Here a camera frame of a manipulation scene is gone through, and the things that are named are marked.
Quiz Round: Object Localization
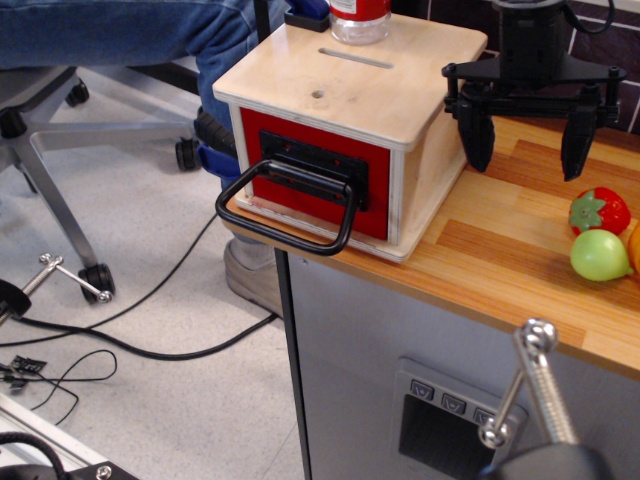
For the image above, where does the wooden box with slot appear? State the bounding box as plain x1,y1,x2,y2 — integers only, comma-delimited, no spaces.
213,15,487,262

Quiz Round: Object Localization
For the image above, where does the thick black floor cable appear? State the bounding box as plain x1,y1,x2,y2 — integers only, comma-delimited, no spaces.
0,212,277,362

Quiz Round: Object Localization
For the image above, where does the orange toy fruit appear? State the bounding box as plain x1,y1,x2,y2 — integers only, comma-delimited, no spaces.
627,222,640,274

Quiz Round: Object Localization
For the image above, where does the metal clamp screw right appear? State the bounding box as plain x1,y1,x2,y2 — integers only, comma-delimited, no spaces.
479,318,579,450

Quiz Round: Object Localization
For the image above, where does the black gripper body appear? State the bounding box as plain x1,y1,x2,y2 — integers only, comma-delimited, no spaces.
442,1,626,125

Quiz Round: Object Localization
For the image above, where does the metal clamp screw left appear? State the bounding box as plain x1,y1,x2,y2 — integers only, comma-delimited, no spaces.
0,253,115,326

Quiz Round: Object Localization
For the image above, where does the grey cabinet control panel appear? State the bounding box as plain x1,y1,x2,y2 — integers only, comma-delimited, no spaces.
390,357,528,479

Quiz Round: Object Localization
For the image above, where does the black blue clamp below table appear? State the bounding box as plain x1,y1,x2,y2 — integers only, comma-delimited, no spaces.
193,107,240,184

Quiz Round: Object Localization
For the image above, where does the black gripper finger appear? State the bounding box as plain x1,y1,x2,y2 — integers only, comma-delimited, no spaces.
457,99,495,172
561,104,598,181

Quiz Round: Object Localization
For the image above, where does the black metal drawer handle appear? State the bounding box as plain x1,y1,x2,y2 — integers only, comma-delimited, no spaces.
216,129,389,256

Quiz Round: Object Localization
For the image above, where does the clear plastic bottle red label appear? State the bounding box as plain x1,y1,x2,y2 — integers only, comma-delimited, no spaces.
329,0,391,45

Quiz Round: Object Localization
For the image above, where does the metal clamp screw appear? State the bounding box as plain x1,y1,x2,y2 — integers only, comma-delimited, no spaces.
479,318,579,450
0,253,115,326

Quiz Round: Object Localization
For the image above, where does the red toy strawberry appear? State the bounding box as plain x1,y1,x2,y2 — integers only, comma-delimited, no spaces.
568,187,631,236

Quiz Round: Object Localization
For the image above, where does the person leg in jeans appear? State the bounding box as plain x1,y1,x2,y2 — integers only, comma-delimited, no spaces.
1,0,258,129

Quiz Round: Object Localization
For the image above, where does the red drawer front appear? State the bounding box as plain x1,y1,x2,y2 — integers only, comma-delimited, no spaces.
240,108,390,240

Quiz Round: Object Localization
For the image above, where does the beige shoe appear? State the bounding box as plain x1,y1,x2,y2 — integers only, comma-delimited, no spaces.
223,238,283,317

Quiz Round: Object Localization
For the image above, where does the blue black clamp on box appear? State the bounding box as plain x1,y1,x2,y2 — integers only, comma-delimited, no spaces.
284,0,330,33

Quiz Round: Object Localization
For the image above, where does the green toy fruit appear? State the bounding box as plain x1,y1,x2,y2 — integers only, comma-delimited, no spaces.
570,230,635,282

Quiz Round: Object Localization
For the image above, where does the aluminium frame rail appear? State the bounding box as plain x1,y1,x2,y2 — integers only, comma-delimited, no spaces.
1,394,136,480

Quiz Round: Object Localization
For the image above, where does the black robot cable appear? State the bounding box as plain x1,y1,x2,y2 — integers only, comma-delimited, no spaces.
562,0,617,36

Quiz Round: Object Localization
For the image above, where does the grey office chair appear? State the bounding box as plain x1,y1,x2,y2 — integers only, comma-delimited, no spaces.
1,66,199,303

